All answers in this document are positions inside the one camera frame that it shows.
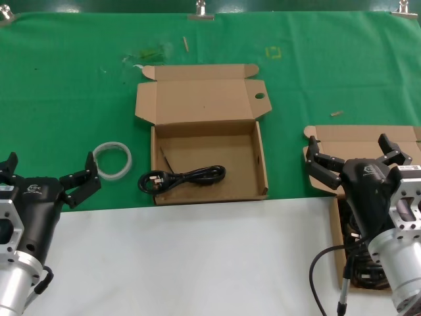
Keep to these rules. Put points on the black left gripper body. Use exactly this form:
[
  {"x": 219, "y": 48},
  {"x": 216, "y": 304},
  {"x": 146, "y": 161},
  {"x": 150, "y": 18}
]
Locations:
[{"x": 37, "y": 210}]

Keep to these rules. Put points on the green table cloth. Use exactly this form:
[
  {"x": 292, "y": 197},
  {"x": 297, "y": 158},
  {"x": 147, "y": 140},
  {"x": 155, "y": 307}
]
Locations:
[{"x": 49, "y": 98}]

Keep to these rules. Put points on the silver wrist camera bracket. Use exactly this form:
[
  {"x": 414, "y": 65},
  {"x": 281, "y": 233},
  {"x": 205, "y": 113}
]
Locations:
[
  {"x": 10, "y": 214},
  {"x": 403, "y": 184}
]

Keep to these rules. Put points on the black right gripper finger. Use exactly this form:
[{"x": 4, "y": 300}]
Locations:
[
  {"x": 396, "y": 156},
  {"x": 324, "y": 169}
]

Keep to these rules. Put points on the open cardboard box round hole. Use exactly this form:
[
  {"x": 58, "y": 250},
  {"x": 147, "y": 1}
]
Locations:
[{"x": 204, "y": 108}]

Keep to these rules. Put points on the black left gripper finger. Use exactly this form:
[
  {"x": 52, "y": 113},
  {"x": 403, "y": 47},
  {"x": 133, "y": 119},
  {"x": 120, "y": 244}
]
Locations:
[
  {"x": 10, "y": 166},
  {"x": 84, "y": 184}
]

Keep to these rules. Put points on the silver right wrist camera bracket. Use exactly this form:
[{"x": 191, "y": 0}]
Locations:
[{"x": 403, "y": 184}]

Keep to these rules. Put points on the clear tape roll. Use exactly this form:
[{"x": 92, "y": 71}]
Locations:
[{"x": 113, "y": 176}]

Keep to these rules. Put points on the silver binder clip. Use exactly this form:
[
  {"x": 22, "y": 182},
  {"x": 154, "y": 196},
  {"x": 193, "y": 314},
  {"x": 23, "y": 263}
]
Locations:
[
  {"x": 403, "y": 11},
  {"x": 200, "y": 16},
  {"x": 5, "y": 16}
]

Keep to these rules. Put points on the short wooden chip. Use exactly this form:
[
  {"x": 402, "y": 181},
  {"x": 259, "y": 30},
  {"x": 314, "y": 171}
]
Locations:
[{"x": 337, "y": 113}]

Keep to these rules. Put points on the clear plastic wrap scrap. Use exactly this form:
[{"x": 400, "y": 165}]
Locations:
[{"x": 148, "y": 54}]

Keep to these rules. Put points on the open cardboard box plain flap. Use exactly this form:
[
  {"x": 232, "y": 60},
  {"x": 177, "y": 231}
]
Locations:
[{"x": 355, "y": 145}]

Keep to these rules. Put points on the thin wooden stick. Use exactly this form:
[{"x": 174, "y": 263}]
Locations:
[{"x": 185, "y": 43}]

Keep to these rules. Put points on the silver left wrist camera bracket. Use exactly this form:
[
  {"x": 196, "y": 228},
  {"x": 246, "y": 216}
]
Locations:
[{"x": 10, "y": 214}]

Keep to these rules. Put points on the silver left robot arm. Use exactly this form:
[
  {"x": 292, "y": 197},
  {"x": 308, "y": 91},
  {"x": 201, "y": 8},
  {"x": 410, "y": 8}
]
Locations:
[{"x": 13, "y": 286}]

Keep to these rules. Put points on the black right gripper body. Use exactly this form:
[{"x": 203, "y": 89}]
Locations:
[{"x": 365, "y": 194}]

